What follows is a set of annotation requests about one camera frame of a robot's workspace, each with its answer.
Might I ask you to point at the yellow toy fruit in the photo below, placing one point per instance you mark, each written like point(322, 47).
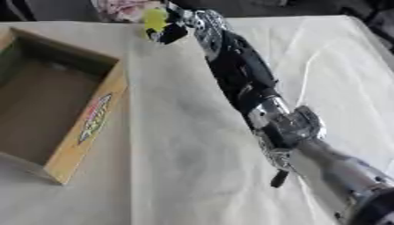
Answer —
point(154, 19)

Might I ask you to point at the tan cardboard box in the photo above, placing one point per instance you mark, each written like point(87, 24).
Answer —
point(51, 102)

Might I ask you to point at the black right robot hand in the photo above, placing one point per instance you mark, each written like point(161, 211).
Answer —
point(172, 30)

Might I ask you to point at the pink white patterned cloth bundle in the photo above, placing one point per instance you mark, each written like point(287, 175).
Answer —
point(123, 10)

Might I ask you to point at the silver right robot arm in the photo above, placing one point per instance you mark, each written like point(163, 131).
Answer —
point(245, 76)

